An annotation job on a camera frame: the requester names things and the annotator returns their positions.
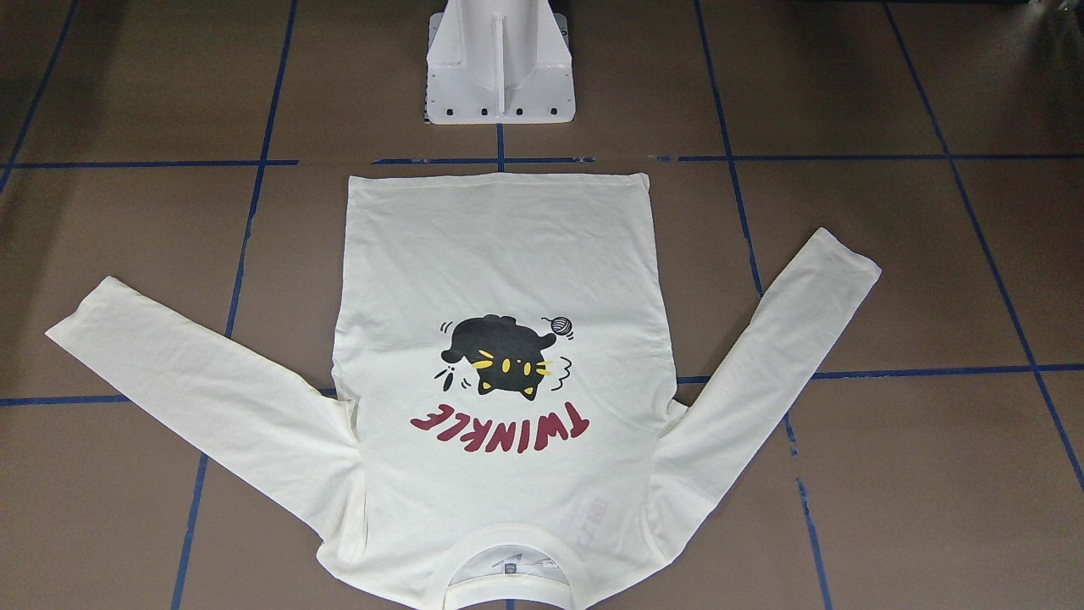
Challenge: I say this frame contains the cream long-sleeve cat shirt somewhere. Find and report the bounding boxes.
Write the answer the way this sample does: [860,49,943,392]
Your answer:
[47,173,882,609]

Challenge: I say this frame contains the white camera post base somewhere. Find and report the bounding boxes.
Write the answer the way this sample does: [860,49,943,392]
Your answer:
[423,1,577,126]

